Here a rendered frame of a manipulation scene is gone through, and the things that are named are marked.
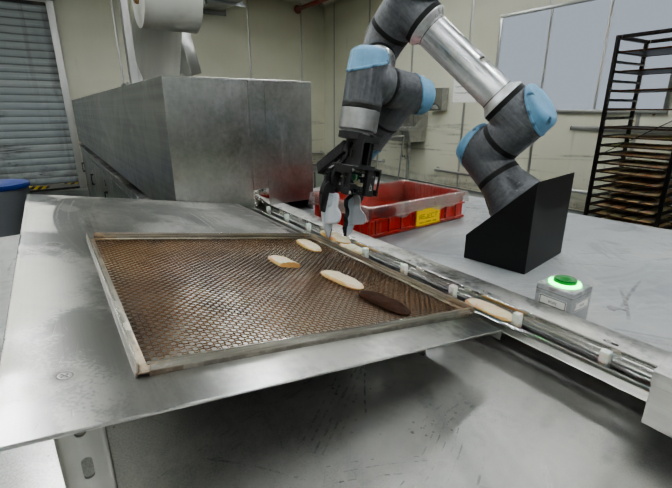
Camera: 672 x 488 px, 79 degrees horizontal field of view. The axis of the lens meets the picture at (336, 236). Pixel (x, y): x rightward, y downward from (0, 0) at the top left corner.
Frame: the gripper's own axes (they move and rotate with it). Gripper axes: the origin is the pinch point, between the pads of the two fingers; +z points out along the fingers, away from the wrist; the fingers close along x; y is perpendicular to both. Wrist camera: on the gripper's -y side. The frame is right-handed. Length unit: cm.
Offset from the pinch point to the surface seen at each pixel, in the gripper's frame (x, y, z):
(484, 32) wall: 404, -342, -199
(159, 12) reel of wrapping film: -18, -135, -62
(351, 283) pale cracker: -5.2, 15.5, 5.7
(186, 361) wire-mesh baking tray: -36.1, 33.1, 6.0
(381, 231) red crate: 35.2, -28.7, 6.2
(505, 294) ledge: 25.1, 24.3, 6.0
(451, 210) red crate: 68, -32, -2
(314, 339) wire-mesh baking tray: -21.4, 32.1, 6.0
